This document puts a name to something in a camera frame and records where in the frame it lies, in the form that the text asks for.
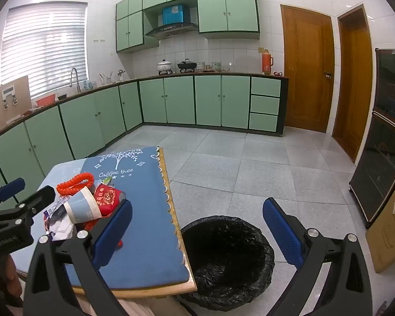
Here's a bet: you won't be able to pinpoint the light blue paper cup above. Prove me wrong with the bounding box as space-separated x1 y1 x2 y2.
62 186 102 224

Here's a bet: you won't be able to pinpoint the red thermos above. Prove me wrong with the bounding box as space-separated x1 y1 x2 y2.
263 49 274 75

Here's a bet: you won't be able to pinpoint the white crumpled paper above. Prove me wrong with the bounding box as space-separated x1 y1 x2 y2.
48 219 76 241

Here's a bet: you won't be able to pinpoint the green base cabinets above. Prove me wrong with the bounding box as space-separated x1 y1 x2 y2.
0 72 289 201

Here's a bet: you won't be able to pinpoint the wooden door with handle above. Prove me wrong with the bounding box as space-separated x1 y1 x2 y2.
280 4 335 134

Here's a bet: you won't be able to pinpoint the green wall cabinets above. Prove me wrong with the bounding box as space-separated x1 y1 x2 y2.
116 0 260 53

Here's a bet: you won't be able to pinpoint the cardboard box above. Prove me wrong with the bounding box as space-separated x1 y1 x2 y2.
365 163 395 274

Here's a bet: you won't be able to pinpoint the green drawer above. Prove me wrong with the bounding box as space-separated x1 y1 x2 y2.
249 95 280 115
248 113 279 131
250 76 281 97

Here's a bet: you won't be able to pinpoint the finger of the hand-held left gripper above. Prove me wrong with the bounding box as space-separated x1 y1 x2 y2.
5 185 56 234
0 178 26 212

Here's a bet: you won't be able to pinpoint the red printed plastic bag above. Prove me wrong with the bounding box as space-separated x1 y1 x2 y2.
82 184 127 249

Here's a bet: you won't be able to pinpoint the person's left hand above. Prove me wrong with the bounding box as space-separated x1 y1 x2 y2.
0 255 23 307

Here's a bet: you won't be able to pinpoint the black wok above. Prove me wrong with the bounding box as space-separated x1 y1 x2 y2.
177 58 197 72

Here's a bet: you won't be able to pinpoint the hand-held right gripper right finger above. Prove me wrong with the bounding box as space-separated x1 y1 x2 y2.
263 197 374 316

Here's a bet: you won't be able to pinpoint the blue box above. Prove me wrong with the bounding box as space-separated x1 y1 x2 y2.
162 4 190 26

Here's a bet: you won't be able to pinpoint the black glass-door cabinet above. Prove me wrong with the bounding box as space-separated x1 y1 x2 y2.
349 49 395 229

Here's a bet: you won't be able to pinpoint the wooden table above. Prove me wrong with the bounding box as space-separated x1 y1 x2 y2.
71 147 198 301

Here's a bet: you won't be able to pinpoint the black-lined trash bin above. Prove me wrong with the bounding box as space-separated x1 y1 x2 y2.
179 215 275 313

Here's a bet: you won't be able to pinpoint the white window blind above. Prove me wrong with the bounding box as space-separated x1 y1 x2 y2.
0 2 88 99

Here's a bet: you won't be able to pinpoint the orange coiled cord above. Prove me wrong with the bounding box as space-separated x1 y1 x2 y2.
57 173 95 196

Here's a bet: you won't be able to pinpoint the purple white snack wrapper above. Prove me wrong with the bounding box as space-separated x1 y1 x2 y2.
43 196 70 224

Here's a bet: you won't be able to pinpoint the black range hood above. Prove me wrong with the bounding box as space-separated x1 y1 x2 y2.
145 22 199 39

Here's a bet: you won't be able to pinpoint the metal faucet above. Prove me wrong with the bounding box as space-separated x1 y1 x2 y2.
69 67 82 94

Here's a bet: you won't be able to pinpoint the plain wooden door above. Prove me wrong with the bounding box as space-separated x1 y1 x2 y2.
332 5 374 163

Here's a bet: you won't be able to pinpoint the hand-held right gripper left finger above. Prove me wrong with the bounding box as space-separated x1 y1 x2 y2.
23 199 134 316

